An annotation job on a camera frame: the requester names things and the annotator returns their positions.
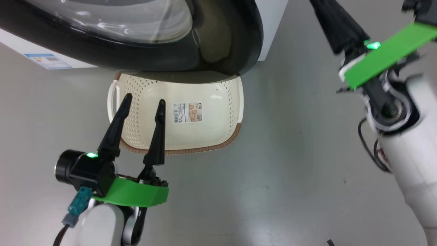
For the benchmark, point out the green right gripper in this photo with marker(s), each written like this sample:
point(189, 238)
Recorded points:
point(389, 54)

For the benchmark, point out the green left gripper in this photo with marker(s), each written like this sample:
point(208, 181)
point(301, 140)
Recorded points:
point(136, 194)

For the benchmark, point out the black glass washing machine door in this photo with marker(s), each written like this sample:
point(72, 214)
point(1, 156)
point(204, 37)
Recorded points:
point(136, 54)

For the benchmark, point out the paper label inside basket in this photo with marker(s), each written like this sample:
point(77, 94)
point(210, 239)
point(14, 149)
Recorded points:
point(187, 112)

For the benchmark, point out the cream perforated laundry basket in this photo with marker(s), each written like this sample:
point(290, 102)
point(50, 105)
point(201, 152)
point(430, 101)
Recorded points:
point(211, 116)

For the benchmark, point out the blue energy label sticker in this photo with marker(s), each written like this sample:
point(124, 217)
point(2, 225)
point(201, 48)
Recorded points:
point(47, 60)

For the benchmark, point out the black floor tape piece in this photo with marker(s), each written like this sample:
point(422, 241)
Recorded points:
point(331, 243)

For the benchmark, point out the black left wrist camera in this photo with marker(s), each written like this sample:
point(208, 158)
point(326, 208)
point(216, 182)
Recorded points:
point(85, 171)

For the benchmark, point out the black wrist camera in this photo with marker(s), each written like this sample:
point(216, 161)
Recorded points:
point(425, 10)
point(85, 171)

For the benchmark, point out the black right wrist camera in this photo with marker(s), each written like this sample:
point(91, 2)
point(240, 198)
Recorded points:
point(425, 10)

